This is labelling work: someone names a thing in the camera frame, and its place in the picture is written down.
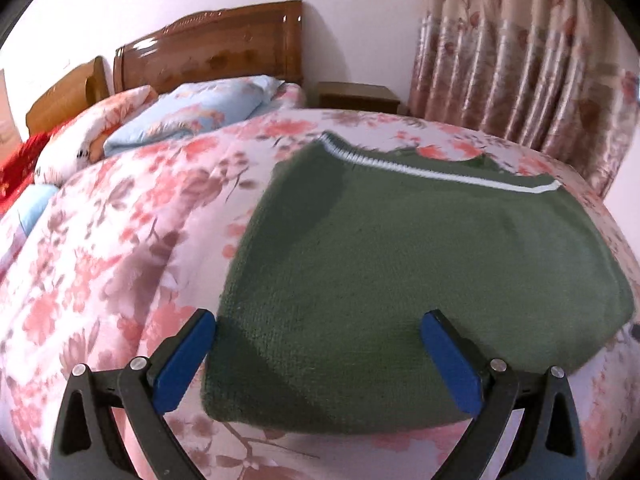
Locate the green knit sweater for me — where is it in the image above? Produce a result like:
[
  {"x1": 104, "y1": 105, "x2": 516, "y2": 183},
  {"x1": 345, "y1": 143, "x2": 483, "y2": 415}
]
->
[{"x1": 202, "y1": 132, "x2": 634, "y2": 434}]

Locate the pink floral quilt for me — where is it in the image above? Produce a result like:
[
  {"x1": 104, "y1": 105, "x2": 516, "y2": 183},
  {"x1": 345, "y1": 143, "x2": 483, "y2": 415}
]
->
[{"x1": 1, "y1": 110, "x2": 639, "y2": 479}]

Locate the pink checked blue pillow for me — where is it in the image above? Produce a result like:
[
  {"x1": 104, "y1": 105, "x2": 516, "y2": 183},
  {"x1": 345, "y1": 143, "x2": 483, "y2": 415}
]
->
[{"x1": 0, "y1": 184, "x2": 60, "y2": 278}]

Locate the red floral bedding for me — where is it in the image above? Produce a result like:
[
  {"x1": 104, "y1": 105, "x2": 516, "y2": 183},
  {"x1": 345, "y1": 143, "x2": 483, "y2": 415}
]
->
[{"x1": 0, "y1": 124, "x2": 63, "y2": 216}]

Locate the orange floral folded blanket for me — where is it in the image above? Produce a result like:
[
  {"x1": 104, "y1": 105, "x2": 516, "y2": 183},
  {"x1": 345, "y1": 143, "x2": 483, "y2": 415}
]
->
[{"x1": 35, "y1": 84, "x2": 158, "y2": 188}]

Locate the beige louvered wardrobe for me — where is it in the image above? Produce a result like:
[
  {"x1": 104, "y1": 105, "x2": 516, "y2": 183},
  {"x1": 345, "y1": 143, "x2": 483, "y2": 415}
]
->
[{"x1": 0, "y1": 70, "x2": 23, "y2": 164}]

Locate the light blue floral pillow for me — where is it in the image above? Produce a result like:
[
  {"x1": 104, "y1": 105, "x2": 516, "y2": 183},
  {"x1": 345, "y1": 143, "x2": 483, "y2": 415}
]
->
[{"x1": 103, "y1": 75, "x2": 284, "y2": 157}]

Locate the light wooden headboard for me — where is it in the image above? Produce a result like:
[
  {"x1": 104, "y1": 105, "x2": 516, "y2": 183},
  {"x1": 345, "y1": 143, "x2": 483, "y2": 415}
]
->
[{"x1": 25, "y1": 56, "x2": 111, "y2": 136}]

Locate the dark wooden nightstand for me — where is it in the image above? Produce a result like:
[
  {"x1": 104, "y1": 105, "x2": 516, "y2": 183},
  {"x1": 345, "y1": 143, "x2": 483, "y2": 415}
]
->
[{"x1": 317, "y1": 81, "x2": 400, "y2": 114}]

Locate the pink floral curtain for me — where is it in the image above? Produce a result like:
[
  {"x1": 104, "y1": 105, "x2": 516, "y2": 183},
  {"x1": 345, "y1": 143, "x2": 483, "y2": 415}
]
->
[{"x1": 408, "y1": 0, "x2": 639, "y2": 195}]

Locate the dark wooden headboard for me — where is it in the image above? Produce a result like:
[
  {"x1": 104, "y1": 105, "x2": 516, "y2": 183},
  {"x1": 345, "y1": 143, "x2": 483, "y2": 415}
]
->
[{"x1": 113, "y1": 0, "x2": 304, "y2": 93}]

